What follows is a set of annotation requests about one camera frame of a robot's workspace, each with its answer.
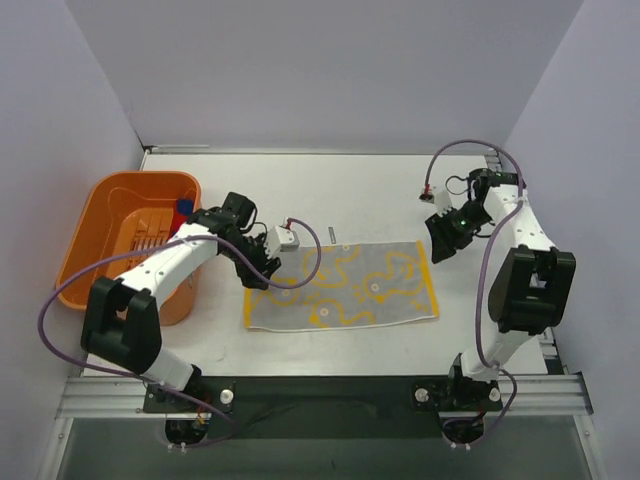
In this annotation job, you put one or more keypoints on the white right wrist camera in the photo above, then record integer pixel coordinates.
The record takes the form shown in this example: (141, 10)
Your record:
(442, 202)

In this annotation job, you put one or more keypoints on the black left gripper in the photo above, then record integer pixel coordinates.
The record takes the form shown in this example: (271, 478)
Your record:
(255, 261)

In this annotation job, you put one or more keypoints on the aluminium front rail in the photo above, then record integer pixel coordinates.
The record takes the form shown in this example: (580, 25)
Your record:
(111, 397)

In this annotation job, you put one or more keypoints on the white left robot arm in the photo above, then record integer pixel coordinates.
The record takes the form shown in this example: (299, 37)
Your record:
(122, 319)

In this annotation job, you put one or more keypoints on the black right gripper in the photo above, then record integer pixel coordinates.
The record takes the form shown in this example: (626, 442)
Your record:
(446, 229)

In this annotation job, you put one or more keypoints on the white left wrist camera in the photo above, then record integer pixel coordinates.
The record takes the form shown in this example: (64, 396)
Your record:
(280, 239)

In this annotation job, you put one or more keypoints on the grey yellow towel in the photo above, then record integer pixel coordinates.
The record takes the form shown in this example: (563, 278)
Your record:
(357, 286)

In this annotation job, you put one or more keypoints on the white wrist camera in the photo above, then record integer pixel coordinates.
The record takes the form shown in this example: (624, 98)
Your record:
(280, 239)
(442, 202)

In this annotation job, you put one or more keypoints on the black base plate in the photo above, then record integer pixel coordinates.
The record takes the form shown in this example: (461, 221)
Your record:
(394, 407)

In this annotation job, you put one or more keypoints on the red blue patterned towel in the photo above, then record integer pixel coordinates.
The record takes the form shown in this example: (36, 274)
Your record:
(183, 208)

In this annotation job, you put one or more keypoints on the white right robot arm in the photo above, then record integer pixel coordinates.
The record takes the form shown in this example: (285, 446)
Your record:
(530, 290)

